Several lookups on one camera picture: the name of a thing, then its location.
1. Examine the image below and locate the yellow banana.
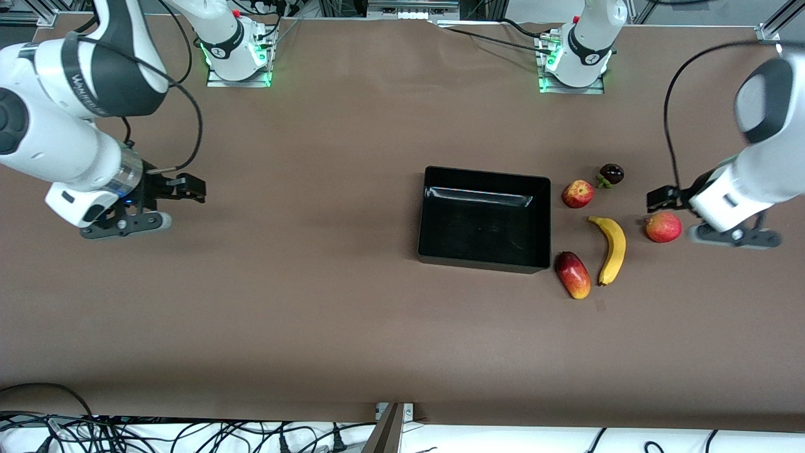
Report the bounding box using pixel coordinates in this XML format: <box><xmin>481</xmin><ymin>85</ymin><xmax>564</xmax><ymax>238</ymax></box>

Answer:
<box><xmin>587</xmin><ymin>216</ymin><xmax>627</xmax><ymax>287</ymax></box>

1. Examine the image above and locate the black rectangular plastic box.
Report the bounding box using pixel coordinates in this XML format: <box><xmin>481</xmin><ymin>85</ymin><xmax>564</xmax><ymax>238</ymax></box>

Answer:
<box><xmin>418</xmin><ymin>165</ymin><xmax>553</xmax><ymax>275</ymax></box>

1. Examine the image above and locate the red apple far right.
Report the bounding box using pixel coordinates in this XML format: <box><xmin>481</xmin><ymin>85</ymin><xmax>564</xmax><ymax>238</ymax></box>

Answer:
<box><xmin>645</xmin><ymin>212</ymin><xmax>683</xmax><ymax>244</ymax></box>

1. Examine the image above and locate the dark purple mangosteen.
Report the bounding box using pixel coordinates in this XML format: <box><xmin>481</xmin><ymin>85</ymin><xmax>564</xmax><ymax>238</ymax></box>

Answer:
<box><xmin>596</xmin><ymin>163</ymin><xmax>625</xmax><ymax>189</ymax></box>

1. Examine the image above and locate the red yellow apple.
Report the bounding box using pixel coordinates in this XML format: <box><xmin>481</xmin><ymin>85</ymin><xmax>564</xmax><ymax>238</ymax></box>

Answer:
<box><xmin>562</xmin><ymin>179</ymin><xmax>595</xmax><ymax>210</ymax></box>

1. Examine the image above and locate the red yellow mango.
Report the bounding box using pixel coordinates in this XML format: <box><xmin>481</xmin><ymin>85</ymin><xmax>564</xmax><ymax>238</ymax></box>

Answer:
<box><xmin>553</xmin><ymin>251</ymin><xmax>592</xmax><ymax>300</ymax></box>

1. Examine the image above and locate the large paper table cover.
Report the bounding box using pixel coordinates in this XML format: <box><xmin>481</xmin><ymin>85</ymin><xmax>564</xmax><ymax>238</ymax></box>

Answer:
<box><xmin>0</xmin><ymin>14</ymin><xmax>805</xmax><ymax>433</ymax></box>

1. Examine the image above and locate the aluminium corner profile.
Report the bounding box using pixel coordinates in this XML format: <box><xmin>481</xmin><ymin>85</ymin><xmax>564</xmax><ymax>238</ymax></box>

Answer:
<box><xmin>0</xmin><ymin>9</ymin><xmax>60</xmax><ymax>27</ymax></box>
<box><xmin>756</xmin><ymin>0</ymin><xmax>805</xmax><ymax>46</ymax></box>

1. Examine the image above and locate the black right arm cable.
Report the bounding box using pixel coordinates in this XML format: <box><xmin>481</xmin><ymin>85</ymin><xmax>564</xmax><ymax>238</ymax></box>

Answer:
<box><xmin>63</xmin><ymin>35</ymin><xmax>204</xmax><ymax>175</ymax></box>

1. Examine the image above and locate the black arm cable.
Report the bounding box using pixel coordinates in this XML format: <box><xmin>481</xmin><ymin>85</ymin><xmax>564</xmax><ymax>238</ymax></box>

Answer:
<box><xmin>663</xmin><ymin>39</ymin><xmax>784</xmax><ymax>191</ymax></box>
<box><xmin>63</xmin><ymin>35</ymin><xmax>204</xmax><ymax>175</ymax></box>

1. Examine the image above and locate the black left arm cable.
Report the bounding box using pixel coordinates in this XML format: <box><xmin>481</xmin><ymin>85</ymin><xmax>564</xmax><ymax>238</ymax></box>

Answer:
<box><xmin>663</xmin><ymin>39</ymin><xmax>784</xmax><ymax>191</ymax></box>

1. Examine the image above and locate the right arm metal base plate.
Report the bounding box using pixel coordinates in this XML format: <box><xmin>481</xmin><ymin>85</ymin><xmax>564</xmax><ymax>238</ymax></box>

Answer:
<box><xmin>205</xmin><ymin>18</ymin><xmax>279</xmax><ymax>88</ymax></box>

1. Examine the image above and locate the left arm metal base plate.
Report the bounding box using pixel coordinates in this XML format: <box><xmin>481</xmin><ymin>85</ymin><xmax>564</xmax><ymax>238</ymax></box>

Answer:
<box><xmin>535</xmin><ymin>30</ymin><xmax>607</xmax><ymax>95</ymax></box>

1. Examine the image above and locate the black looped floor cable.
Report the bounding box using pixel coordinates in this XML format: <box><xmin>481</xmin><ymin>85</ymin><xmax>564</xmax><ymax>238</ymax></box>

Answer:
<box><xmin>0</xmin><ymin>382</ymin><xmax>98</xmax><ymax>421</ymax></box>

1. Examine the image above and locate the short black table cable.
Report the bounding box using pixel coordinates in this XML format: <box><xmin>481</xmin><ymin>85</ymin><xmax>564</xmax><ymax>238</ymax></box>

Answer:
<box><xmin>497</xmin><ymin>18</ymin><xmax>547</xmax><ymax>40</ymax></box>

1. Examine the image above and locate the long black table cable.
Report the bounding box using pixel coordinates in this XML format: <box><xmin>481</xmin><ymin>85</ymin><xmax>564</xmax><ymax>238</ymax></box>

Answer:
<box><xmin>437</xmin><ymin>24</ymin><xmax>554</xmax><ymax>54</ymax></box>

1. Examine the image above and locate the tangled black cable bundle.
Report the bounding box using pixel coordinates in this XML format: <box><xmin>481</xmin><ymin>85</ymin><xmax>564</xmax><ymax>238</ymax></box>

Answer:
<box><xmin>0</xmin><ymin>410</ymin><xmax>378</xmax><ymax>453</ymax></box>

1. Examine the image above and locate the aluminium rack frame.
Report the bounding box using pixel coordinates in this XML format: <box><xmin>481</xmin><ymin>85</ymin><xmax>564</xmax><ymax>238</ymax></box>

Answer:
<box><xmin>318</xmin><ymin>0</ymin><xmax>510</xmax><ymax>22</ymax></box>

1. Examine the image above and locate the aluminium camera mount post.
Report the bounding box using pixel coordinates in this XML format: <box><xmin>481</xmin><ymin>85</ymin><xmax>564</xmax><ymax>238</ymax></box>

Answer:
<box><xmin>360</xmin><ymin>401</ymin><xmax>416</xmax><ymax>453</ymax></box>

